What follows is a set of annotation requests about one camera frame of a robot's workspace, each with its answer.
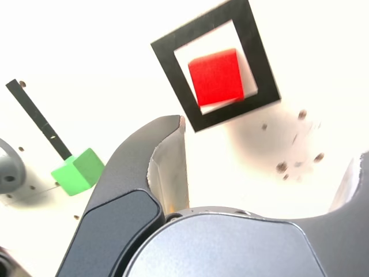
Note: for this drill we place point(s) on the black tape strip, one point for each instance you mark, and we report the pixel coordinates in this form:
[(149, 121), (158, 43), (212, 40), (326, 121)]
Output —
[(37, 115)]

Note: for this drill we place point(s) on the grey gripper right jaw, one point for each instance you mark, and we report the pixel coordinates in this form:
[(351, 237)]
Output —
[(351, 236)]

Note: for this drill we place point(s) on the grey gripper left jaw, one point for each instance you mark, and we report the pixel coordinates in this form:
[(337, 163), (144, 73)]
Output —
[(124, 179)]

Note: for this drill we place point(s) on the black tape square outline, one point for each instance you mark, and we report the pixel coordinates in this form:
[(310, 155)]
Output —
[(167, 63)]

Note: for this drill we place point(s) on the green cube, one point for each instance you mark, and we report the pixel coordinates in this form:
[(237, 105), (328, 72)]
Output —
[(78, 173)]

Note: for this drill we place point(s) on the red cube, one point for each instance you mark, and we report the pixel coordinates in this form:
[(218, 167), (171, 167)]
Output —
[(217, 78)]

